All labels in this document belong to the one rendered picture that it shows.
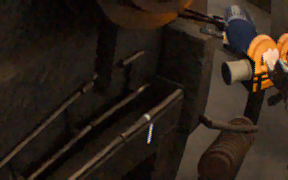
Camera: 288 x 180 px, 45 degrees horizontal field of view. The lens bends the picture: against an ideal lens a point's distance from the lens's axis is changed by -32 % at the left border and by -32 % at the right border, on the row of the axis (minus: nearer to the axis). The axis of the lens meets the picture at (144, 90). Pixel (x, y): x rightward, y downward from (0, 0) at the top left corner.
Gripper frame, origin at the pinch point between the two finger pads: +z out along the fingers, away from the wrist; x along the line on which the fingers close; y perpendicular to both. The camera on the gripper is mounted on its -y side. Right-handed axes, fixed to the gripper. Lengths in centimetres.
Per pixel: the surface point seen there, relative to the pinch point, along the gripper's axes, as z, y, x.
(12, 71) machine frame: -20, 22, 76
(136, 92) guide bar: -9.6, 1.0, 45.6
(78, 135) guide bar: -20, 4, 61
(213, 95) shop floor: 62, -97, -47
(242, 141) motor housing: -17.8, -15.4, 13.7
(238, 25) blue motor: 106, -82, -91
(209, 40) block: -4.0, 8.3, 28.8
